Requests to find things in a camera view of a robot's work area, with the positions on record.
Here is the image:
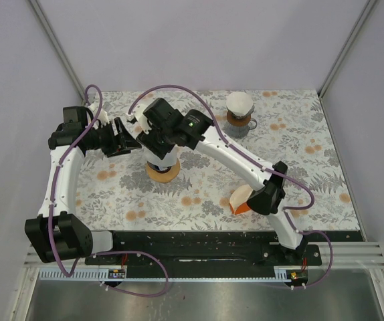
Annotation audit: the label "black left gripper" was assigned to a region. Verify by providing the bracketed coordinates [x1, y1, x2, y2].
[87, 117, 142, 157]

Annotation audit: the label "aluminium frame rails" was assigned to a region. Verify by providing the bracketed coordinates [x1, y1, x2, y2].
[7, 0, 384, 321]

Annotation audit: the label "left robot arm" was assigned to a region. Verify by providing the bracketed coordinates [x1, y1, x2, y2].
[25, 104, 141, 263]

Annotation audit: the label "light wooden dripper ring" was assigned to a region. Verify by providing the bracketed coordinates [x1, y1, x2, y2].
[145, 157, 181, 184]

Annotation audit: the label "dark wooden dripper ring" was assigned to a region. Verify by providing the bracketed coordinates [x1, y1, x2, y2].
[225, 110, 252, 129]

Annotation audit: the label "grey glass dripper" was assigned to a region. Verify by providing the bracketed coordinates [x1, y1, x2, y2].
[226, 100, 254, 118]

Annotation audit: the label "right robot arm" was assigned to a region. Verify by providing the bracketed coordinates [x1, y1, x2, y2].
[130, 98, 306, 265]

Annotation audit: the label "white slotted cable duct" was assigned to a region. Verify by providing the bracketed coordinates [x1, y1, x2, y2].
[39, 267, 127, 282]

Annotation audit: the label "blue plastic dripper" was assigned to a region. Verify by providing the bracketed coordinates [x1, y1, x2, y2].
[147, 162, 173, 173]

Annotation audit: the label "white paper coffee filter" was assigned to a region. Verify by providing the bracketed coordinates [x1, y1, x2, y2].
[226, 92, 254, 117]

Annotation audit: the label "grey glass server jug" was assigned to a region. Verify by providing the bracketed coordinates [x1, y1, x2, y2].
[224, 117, 258, 138]

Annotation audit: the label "orange coffee filter box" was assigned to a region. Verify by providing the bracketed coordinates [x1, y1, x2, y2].
[229, 185, 254, 215]

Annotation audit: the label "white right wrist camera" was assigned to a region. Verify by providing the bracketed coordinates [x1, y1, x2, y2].
[126, 104, 151, 134]

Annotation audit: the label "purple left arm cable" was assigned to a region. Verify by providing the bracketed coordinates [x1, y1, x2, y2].
[46, 84, 170, 298]

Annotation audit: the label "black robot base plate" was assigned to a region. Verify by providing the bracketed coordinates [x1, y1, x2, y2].
[84, 229, 323, 278]

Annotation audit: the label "floral table mat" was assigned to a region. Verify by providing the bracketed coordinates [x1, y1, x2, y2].
[76, 90, 359, 231]

